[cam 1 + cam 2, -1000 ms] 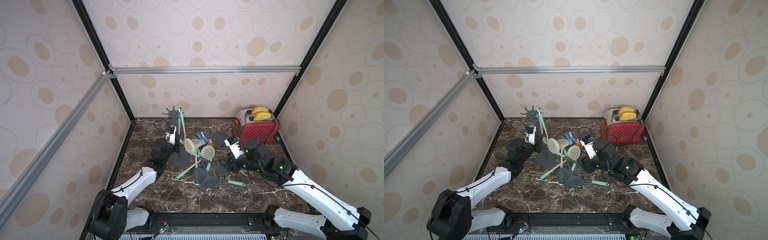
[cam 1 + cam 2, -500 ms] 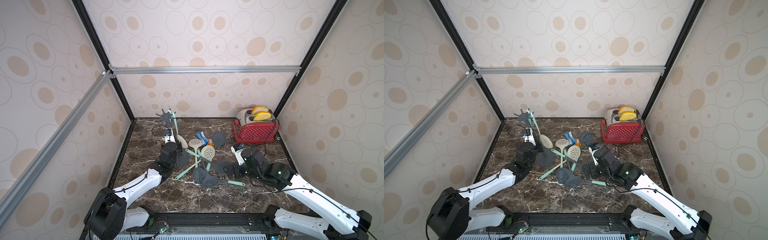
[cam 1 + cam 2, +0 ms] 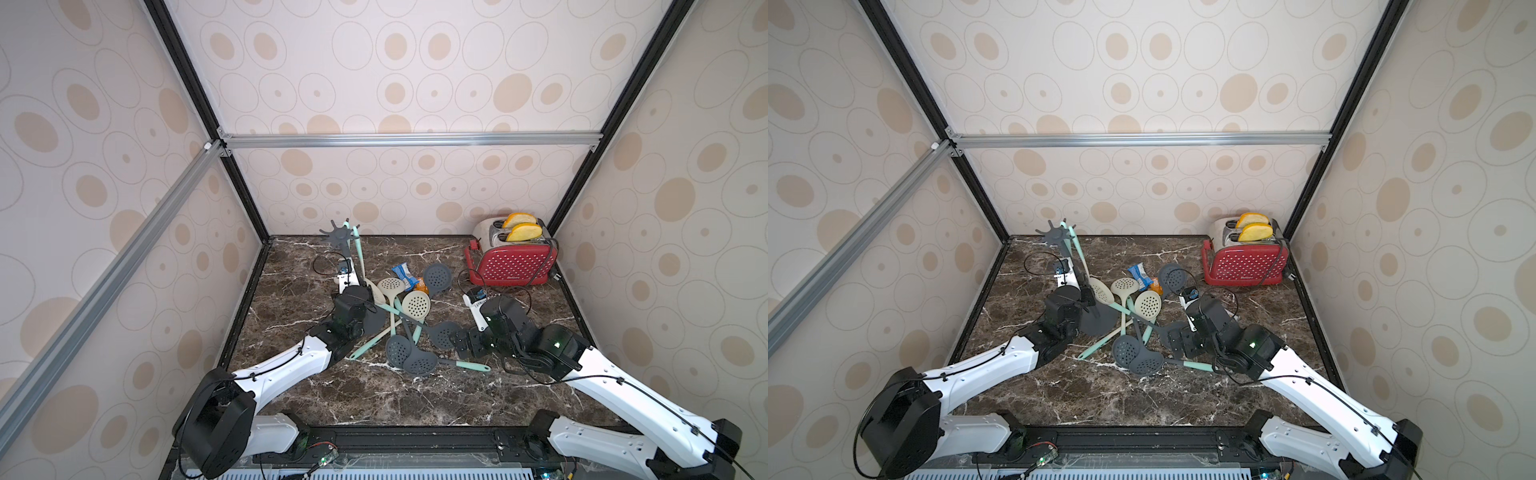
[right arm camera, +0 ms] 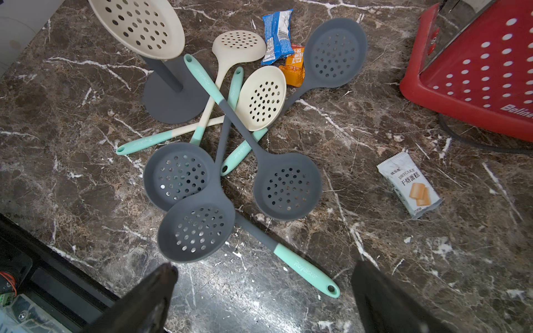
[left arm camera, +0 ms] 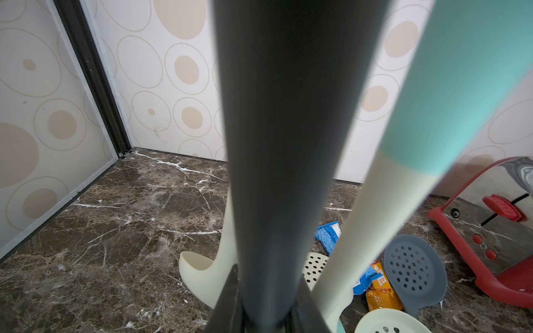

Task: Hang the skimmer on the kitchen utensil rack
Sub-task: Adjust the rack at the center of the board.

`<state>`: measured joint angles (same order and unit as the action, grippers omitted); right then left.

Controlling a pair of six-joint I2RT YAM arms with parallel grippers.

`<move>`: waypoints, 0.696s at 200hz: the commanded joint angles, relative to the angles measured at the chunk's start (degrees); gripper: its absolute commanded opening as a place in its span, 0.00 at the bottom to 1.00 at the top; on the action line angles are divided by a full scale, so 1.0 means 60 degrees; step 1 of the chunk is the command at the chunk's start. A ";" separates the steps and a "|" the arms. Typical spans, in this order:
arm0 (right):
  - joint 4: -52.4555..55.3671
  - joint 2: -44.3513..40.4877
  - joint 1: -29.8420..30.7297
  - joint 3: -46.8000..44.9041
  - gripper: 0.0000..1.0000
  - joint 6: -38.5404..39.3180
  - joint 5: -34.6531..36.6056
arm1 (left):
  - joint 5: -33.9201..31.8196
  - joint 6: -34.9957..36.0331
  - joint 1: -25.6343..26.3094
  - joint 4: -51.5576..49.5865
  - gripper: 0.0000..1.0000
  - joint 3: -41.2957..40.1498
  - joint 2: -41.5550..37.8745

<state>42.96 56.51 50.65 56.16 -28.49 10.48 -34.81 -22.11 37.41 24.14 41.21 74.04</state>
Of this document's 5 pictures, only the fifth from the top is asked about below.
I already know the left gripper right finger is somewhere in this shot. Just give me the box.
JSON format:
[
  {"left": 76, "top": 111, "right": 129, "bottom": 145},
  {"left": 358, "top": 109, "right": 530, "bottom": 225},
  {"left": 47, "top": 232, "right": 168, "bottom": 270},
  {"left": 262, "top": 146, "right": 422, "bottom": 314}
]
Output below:
[{"left": 290, "top": 278, "right": 330, "bottom": 333}]

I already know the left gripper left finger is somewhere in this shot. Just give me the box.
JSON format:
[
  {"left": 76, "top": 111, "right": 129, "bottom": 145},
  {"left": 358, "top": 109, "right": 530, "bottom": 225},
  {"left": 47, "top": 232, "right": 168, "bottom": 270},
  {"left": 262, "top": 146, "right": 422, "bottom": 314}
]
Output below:
[{"left": 204, "top": 264, "right": 245, "bottom": 333}]

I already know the cream skimmer mint handle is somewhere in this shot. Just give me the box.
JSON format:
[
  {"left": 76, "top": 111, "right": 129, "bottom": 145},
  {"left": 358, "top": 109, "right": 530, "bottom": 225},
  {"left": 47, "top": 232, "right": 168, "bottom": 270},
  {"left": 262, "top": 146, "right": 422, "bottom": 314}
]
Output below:
[
  {"left": 312, "top": 1, "right": 532, "bottom": 319},
  {"left": 178, "top": 191, "right": 238, "bottom": 309}
]

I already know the grey utensil rack stand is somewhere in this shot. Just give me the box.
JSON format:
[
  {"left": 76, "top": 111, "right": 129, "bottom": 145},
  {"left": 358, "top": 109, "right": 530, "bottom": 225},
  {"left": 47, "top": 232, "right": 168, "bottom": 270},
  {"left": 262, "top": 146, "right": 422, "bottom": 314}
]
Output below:
[{"left": 213, "top": 1, "right": 389, "bottom": 332}]

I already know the cream skimmer upper left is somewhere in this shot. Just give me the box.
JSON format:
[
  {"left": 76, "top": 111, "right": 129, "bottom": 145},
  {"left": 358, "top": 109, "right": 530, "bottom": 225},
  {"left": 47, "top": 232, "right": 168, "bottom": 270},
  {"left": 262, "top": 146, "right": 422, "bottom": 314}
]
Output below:
[{"left": 302, "top": 252, "right": 329, "bottom": 290}]

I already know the cream skimmer near packets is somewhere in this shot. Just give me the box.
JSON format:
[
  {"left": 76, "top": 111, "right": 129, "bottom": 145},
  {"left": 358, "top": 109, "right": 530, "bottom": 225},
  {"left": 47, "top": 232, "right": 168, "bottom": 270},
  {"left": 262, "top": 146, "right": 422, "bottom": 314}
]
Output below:
[{"left": 354, "top": 308, "right": 431, "bottom": 333}]

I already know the grey skimmer far right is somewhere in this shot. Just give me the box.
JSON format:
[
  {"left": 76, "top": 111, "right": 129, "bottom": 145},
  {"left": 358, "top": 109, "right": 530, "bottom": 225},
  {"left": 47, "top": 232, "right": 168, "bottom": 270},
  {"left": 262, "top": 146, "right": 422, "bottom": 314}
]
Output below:
[{"left": 383, "top": 234, "right": 448, "bottom": 318}]

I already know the orange snack packet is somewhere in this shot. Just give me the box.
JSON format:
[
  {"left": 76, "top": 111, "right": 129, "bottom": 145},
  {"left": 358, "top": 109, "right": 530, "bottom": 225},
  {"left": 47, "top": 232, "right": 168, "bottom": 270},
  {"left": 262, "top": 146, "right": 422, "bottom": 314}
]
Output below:
[{"left": 366, "top": 261, "right": 403, "bottom": 311}]

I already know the blue snack packet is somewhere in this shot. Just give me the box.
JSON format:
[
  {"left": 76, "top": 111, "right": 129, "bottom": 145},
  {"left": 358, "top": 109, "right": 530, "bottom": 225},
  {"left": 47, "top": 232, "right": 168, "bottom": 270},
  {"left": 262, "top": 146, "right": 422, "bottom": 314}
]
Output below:
[{"left": 315, "top": 221, "right": 384, "bottom": 296}]

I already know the red silver toaster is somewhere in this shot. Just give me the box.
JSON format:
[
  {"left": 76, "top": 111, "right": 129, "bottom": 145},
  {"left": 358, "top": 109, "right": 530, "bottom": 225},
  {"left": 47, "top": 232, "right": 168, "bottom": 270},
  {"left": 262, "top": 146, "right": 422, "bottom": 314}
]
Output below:
[{"left": 428, "top": 155, "right": 532, "bottom": 309}]

